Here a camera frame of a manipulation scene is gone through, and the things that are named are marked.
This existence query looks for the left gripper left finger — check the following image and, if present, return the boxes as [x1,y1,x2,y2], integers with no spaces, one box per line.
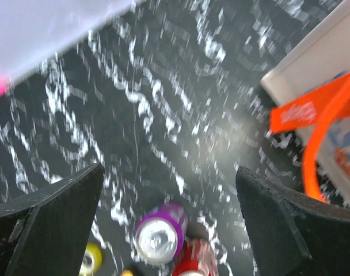
[0,163,104,275]

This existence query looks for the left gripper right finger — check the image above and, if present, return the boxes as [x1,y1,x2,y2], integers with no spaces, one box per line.
[235,166,350,275]

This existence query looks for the red cola can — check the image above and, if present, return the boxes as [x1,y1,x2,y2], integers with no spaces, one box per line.
[172,239,219,276]

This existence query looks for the purple soda can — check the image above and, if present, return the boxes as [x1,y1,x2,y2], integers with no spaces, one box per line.
[135,201,188,265]

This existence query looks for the beige canvas bag orange handles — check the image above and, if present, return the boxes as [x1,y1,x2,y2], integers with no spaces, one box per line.
[260,1,350,206]

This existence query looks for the yellow tape roll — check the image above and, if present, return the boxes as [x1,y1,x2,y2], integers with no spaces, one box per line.
[79,243,102,275]

